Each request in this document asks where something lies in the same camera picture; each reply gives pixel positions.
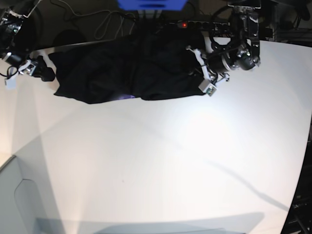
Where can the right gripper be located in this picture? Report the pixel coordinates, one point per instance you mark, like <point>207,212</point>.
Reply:
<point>35,67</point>

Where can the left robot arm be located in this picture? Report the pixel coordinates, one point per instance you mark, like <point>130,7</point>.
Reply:
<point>238,46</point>

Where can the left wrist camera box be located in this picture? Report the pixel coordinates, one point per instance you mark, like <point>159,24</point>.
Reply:
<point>207,87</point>

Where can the black T-shirt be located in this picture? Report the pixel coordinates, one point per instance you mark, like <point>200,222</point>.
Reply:
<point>150,64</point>

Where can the black power strip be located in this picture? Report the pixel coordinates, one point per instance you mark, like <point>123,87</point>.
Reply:
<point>202,25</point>

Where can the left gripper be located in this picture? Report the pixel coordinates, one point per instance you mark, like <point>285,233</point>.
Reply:
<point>207,71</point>

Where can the blue box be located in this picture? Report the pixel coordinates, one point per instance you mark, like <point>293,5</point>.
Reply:
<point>132,5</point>

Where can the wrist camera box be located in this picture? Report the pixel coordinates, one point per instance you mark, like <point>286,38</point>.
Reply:
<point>10,83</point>
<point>207,87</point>

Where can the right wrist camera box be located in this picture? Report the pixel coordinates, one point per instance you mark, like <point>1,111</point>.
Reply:
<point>10,83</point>

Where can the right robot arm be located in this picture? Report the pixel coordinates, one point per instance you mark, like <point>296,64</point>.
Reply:
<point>21,28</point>

